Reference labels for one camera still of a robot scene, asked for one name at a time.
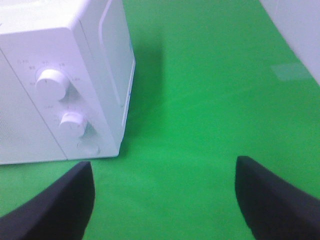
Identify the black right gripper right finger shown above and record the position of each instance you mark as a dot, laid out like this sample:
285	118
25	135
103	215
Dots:
272	208

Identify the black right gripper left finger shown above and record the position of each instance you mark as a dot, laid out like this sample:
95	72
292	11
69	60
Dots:
60	212

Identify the round white door-release button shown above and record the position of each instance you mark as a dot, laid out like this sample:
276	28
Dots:
88	148

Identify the white microwave knob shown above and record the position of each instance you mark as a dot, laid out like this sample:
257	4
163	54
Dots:
73	124
52	84

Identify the white microwave oven body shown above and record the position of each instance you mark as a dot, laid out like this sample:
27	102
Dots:
88	41

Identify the green table cloth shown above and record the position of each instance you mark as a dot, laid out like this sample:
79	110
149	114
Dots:
213	80

